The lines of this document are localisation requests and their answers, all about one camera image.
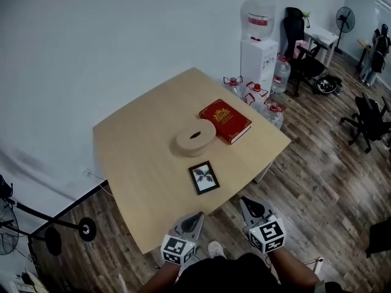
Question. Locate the small white table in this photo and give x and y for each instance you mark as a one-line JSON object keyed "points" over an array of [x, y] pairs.
{"points": [[323, 35]]}

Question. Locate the small green plant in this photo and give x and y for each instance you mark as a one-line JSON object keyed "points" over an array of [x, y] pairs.
{"points": [[306, 14]]}

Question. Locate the black reclined office chair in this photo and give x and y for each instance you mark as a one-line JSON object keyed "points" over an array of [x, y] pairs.
{"points": [[371, 117]]}

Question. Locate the black high-back office chair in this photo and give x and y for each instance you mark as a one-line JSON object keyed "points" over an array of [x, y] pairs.
{"points": [[301, 69]]}

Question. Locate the white water dispenser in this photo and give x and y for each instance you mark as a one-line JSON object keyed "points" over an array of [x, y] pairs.
{"points": [[255, 63]]}

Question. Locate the round wooden standing table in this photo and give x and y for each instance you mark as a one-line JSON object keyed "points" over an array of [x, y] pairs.
{"points": [[363, 43]]}

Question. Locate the black panel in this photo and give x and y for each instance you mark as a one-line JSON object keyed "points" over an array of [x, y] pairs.
{"points": [[380, 237]]}

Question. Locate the person's black clothing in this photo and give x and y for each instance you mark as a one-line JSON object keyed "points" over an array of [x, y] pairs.
{"points": [[232, 276]]}

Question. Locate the black framed photo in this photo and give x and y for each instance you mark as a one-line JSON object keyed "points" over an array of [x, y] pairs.
{"points": [[204, 178]]}

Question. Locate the red hardcover book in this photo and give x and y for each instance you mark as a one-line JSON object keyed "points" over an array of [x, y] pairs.
{"points": [[224, 121]]}

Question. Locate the black floor fan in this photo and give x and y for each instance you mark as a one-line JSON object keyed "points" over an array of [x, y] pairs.
{"points": [[7, 233]]}

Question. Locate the pink bag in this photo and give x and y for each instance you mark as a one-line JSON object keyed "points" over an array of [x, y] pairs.
{"points": [[300, 49]]}

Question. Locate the round light wooden table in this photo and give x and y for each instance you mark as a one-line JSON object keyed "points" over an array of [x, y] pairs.
{"points": [[29, 282]]}

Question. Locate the person's right forearm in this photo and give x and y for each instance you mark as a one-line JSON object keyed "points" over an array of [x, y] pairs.
{"points": [[293, 267]]}

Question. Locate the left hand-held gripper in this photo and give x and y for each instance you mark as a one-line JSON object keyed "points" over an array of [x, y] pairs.
{"points": [[178, 249]]}

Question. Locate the person's left forearm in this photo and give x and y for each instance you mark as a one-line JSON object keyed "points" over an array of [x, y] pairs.
{"points": [[160, 278]]}

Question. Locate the round wooden box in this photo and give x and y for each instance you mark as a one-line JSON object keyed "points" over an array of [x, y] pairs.
{"points": [[195, 140]]}

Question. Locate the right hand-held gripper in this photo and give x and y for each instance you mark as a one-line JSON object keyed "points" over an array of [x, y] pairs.
{"points": [[268, 235]]}

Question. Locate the tall clear red-label water jug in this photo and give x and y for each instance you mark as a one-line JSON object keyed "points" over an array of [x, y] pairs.
{"points": [[281, 75]]}

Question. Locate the black pedestal fan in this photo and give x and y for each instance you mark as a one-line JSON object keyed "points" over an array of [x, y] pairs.
{"points": [[345, 18]]}

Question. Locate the large clear dispenser water jug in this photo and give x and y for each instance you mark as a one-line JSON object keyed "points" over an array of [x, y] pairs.
{"points": [[258, 14]]}

